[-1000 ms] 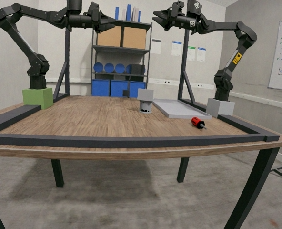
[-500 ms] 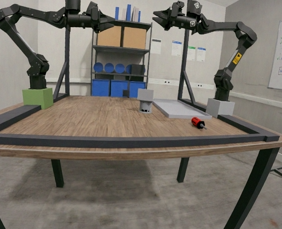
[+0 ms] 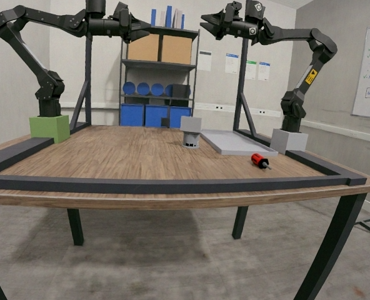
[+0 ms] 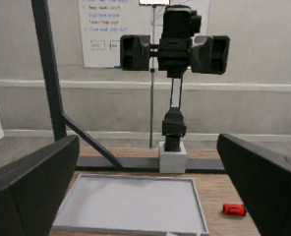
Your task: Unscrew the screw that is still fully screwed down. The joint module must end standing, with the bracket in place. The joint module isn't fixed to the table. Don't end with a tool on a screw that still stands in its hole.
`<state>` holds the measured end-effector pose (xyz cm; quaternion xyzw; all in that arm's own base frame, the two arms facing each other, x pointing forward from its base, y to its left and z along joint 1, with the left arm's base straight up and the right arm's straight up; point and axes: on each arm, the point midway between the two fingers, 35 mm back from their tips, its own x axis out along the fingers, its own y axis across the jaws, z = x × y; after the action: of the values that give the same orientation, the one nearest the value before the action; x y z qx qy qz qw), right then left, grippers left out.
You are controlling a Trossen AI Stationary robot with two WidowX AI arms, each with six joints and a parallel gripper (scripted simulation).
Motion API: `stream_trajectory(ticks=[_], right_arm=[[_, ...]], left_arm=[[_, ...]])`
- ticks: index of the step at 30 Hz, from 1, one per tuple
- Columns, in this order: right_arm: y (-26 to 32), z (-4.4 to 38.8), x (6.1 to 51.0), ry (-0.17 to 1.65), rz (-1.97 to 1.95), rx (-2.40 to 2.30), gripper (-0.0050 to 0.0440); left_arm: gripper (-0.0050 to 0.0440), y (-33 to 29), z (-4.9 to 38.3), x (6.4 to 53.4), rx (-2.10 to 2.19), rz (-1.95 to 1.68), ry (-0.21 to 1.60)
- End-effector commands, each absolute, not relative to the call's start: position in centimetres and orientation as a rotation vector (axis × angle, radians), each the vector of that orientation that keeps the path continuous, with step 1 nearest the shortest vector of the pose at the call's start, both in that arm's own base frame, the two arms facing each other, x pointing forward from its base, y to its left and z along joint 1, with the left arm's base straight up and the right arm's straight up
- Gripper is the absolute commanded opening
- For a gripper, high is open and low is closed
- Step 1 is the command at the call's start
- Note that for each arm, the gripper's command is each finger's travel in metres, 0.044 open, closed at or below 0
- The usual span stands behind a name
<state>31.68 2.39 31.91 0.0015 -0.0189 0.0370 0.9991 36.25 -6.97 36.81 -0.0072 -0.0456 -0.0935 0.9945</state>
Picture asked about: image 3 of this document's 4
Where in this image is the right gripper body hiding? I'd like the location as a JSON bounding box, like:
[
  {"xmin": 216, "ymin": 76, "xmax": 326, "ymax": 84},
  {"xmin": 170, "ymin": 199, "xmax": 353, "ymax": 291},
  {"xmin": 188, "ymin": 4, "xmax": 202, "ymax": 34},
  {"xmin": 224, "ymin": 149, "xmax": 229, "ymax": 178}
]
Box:
[{"xmin": 104, "ymin": 9, "xmax": 131, "ymax": 44}]

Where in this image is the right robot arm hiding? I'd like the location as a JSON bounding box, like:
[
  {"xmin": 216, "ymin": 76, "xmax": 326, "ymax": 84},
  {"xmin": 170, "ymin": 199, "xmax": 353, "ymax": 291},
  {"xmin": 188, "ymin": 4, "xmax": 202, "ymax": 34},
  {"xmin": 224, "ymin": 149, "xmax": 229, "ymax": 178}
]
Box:
[{"xmin": 0, "ymin": 0, "xmax": 106, "ymax": 118}]

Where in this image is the white bracket with holes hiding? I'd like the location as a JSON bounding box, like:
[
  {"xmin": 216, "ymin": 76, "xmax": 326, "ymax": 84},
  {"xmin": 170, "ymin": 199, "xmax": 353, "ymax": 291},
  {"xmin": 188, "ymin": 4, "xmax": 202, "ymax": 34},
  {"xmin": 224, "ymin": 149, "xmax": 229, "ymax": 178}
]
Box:
[{"xmin": 180, "ymin": 116, "xmax": 203, "ymax": 133}]

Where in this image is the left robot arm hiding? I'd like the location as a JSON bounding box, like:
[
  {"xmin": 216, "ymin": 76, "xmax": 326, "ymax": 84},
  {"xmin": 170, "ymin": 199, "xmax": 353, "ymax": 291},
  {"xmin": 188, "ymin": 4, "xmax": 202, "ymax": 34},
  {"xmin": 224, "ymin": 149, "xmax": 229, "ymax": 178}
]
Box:
[{"xmin": 241, "ymin": 1, "xmax": 338, "ymax": 133}]

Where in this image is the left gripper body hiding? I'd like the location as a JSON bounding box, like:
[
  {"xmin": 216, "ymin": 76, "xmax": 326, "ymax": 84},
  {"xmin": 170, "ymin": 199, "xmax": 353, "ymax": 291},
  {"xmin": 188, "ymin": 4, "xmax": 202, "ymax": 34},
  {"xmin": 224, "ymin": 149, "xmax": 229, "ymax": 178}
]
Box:
[{"xmin": 216, "ymin": 5, "xmax": 245, "ymax": 41}]

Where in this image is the grey cylinder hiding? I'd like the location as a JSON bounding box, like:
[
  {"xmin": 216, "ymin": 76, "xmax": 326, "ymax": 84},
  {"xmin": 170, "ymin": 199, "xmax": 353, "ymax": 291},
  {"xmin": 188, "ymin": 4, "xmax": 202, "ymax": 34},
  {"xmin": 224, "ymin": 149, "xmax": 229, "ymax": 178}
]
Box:
[{"xmin": 182, "ymin": 131, "xmax": 200, "ymax": 149}]

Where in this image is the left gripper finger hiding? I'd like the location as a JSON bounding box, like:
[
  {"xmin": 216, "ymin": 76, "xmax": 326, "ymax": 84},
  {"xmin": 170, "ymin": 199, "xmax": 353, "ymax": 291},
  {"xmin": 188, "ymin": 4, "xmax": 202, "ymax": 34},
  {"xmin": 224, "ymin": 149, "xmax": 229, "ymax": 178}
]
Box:
[
  {"xmin": 199, "ymin": 22, "xmax": 218, "ymax": 37},
  {"xmin": 201, "ymin": 9, "xmax": 224, "ymax": 28}
]

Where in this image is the red screwdriver handle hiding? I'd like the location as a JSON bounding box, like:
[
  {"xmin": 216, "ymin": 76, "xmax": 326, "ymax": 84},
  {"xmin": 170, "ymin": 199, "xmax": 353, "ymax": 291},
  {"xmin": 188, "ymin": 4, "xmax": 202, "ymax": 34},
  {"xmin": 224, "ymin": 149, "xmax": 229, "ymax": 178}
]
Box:
[{"xmin": 251, "ymin": 153, "xmax": 272, "ymax": 170}]

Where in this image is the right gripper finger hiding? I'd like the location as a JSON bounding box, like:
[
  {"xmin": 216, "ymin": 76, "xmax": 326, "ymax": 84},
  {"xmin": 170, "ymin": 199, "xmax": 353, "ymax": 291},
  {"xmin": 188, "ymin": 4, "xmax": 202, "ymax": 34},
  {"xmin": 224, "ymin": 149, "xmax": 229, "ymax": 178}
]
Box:
[
  {"xmin": 129, "ymin": 12, "xmax": 151, "ymax": 33},
  {"xmin": 131, "ymin": 30, "xmax": 149, "ymax": 42}
]

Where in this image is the white shallow tray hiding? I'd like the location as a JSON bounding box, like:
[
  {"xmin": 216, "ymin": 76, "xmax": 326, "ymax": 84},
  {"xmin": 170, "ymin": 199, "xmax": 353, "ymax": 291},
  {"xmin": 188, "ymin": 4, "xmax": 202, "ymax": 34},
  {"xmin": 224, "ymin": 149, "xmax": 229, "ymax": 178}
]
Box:
[{"xmin": 200, "ymin": 129, "xmax": 278, "ymax": 156}]

